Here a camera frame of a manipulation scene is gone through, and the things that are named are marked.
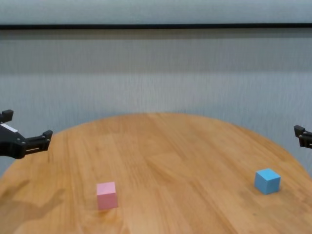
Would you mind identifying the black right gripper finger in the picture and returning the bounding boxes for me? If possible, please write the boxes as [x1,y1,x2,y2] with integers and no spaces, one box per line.
[293,124,312,148]

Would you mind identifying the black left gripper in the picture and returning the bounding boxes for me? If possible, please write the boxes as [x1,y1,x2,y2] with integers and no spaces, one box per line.
[0,109,54,159]

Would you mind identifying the blue building block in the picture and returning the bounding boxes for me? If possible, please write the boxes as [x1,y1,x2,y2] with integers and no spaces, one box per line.
[254,167,281,195]

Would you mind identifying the pink building block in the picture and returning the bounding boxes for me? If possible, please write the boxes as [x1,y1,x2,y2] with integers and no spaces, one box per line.
[96,181,118,211]

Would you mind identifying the black wall strip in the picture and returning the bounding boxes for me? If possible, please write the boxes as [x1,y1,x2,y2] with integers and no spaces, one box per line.
[0,23,312,31]

